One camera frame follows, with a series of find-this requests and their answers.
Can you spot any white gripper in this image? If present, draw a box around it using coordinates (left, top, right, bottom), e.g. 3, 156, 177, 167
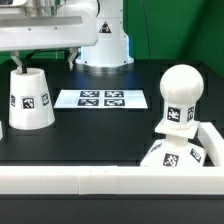
0, 0, 99, 74

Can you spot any white lamp hood cone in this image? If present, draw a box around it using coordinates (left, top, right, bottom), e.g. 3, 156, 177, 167
9, 68, 55, 130

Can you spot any white lamp bulb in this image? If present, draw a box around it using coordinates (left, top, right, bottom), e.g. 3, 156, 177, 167
160, 64, 204, 130

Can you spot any white lamp base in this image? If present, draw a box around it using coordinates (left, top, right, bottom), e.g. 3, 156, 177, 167
140, 120, 207, 168

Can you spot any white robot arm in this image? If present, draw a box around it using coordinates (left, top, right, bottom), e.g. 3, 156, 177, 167
0, 0, 133, 73

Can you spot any white marker sheet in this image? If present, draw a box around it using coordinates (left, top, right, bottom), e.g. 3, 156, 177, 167
54, 90, 148, 109

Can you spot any white part at left edge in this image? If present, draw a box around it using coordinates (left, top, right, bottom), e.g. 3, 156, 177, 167
0, 121, 3, 141

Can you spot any black cable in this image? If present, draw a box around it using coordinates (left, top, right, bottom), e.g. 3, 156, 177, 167
22, 48, 68, 64

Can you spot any white L-shaped fence wall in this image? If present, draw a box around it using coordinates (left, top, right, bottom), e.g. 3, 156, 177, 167
0, 122, 224, 195

